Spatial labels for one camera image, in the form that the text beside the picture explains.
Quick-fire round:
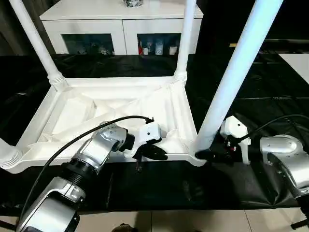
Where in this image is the white plastic table top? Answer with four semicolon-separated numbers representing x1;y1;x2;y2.
3;76;209;174

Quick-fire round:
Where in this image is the black table mat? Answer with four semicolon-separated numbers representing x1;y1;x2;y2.
0;53;309;210

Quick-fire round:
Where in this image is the white flat board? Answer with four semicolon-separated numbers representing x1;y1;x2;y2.
277;53;309;86

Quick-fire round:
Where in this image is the white cabinet with glass doors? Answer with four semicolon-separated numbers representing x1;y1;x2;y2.
39;0;204;56

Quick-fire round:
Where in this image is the black cabinet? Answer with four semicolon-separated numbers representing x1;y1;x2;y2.
200;0;309;55

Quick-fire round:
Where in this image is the black white spotted toy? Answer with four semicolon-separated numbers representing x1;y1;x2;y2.
122;0;145;8

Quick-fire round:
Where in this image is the grey curtain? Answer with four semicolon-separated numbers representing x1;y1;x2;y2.
0;0;56;57

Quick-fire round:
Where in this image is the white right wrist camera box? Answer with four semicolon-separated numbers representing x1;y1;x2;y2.
219;115;252;165

